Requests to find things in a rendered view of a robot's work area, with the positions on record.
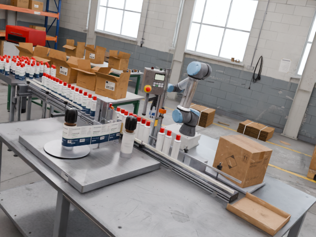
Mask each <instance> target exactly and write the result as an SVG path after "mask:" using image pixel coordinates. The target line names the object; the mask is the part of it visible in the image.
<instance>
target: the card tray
mask: <svg viewBox="0 0 316 237"><path fill-rule="evenodd" d="M226 209H227V210H229V211H231V212H232V213H234V214H236V215H237V216H239V217H241V218H242V219H244V220H246V221H248V222H249V223H251V224H253V225H254V226H256V227H258V228H260V229H261V230H263V231H265V232H267V233H268V234H270V235H271V236H274V235H275V234H276V233H277V232H278V231H279V230H280V229H281V228H282V227H283V226H284V225H285V224H286V223H287V222H288V221H289V220H290V217H291V215H290V214H289V213H287V212H285V211H283V210H281V209H279V208H277V207H275V206H273V205H271V204H269V203H268V202H266V201H264V200H262V199H260V198H258V197H256V196H254V195H252V194H250V193H248V192H246V196H245V197H244V198H242V199H241V200H239V201H237V202H236V203H234V204H232V205H230V204H229V203H228V204H227V208H226Z"/></svg>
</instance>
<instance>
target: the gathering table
mask: <svg viewBox="0 0 316 237"><path fill-rule="evenodd" d="M0 79H1V80H3V81H4V82H6V83H8V84H9V85H11V97H10V115H9V121H10V122H11V121H14V112H15V103H13V102H12V101H13V97H14V96H15V95H16V86H17V84H24V83H26V81H27V80H26V79H27V78H26V77H25V80H24V81H23V82H21V81H19V80H15V76H12V75H11V74H10V72H9V77H7V76H6V75H5V74H2V73H0ZM33 79H35V78H33ZM35 80H37V81H39V82H41V81H42V78H39V79H35ZM31 81H33V80H31ZM33 82H35V81H33ZM35 83H36V84H38V85H40V86H41V84H39V83H37V82H35ZM31 104H32V96H29V97H28V104H27V118H26V120H30V117H31ZM52 113H54V107H52V106H50V111H49V118H50V117H51V114H52ZM8 148H9V147H8ZM8 151H12V150H11V149H10V148H9V149H8Z"/></svg>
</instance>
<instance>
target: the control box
mask: <svg viewBox="0 0 316 237"><path fill-rule="evenodd" d="M155 73H161V74H165V80H166V74H167V73H166V72H165V71H159V70H158V69H154V70H151V68H146V67H145V68H144V73H143V79H142V86H141V91H142V92H143V93H148V94H154V95H163V91H164V86H163V88H161V87H153V82H160V83H164V85H165V80H164V81H159V80H154V78H155ZM146 87H150V91H149V92H147V91H146Z"/></svg>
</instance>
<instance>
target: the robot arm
mask: <svg viewBox="0 0 316 237"><path fill-rule="evenodd" d="M211 72H212V69H211V67H210V65H208V64H206V63H200V62H191V63H190V64H189V65H188V67H187V73H188V78H186V79H184V80H183V81H181V82H179V83H178V84H171V83H169V84H168V89H167V92H169V93H170V92H177V93H181V92H182V91H183V90H184V89H185V91H184V93H183V96H182V100H181V103H180V105H178V106H177V109H175V110H173V112H172V118H173V120H174V122H176V123H183V125H182V126H181V127H180V129H179V132H180V133H181V134H183V135H186V136H190V137H194V136H195V134H196V125H197V122H198V118H199V115H200V112H199V111H197V110H195V109H192V108H190V104H191V101H192V99H193V96H194V93H195V91H196V88H197V85H198V82H199V81H200V80H204V79H206V78H208V77H209V76H210V75H211ZM152 100H153V102H152V104H151V107H150V115H152V113H155V111H156V106H157V101H158V95H155V97H152V98H149V100H148V102H150V101H152Z"/></svg>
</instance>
